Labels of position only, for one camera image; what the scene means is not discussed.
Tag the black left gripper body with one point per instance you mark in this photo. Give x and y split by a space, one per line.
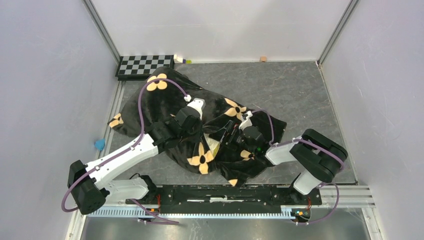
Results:
194 133

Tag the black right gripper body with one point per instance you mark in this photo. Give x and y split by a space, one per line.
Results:
236 138

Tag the black floral pillowcase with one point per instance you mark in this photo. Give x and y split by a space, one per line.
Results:
163 98

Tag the white yellow pillow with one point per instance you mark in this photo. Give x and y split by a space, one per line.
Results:
213 145

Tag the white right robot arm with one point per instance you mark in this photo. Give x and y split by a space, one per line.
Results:
321 157

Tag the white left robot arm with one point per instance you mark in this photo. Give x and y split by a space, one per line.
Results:
93 184

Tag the small white block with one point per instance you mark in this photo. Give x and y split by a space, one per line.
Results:
178 59

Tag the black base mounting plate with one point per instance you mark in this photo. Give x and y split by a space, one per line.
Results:
226 199

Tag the black grey checkerboard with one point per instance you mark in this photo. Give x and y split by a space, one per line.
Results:
140 67

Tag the blue small object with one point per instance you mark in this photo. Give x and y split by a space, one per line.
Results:
100 144

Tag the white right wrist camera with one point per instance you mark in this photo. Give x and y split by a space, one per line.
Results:
245 120

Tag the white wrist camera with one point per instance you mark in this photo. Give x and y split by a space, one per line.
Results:
197 104
245 120

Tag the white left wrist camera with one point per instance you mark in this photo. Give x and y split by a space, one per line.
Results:
197 104

